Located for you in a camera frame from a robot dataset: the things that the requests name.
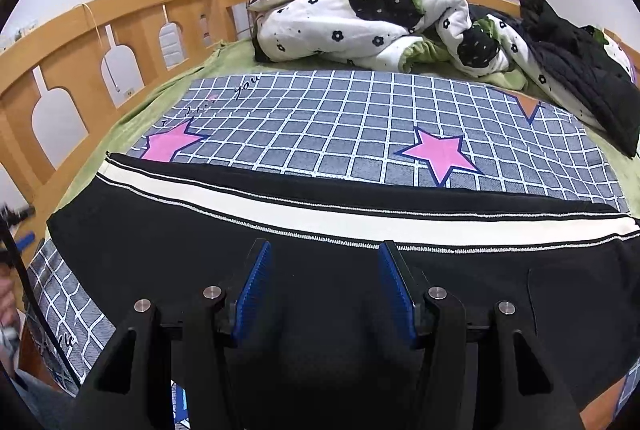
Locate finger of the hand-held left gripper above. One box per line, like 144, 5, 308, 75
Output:
0, 205, 37, 271

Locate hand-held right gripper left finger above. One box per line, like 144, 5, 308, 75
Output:
72, 237, 273, 430

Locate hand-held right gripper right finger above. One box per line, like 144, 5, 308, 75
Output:
377, 240, 583, 430

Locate black pants with white stripe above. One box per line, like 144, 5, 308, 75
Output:
46, 151, 640, 430

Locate person's left hand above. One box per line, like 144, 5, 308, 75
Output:
0, 280, 20, 346

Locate person's blue jeans leg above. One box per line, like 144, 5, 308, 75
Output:
12, 367, 81, 430

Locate grey grid blanket with stars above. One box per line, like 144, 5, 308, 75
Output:
25, 70, 640, 430

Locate green bed sheet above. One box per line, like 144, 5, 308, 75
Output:
50, 37, 640, 241

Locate white floral quilt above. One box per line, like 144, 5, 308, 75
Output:
252, 0, 640, 88

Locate black jacket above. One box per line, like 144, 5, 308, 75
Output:
517, 0, 640, 159

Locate wooden bed frame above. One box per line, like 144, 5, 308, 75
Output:
0, 0, 640, 391

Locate white cable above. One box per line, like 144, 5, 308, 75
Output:
82, 4, 121, 98

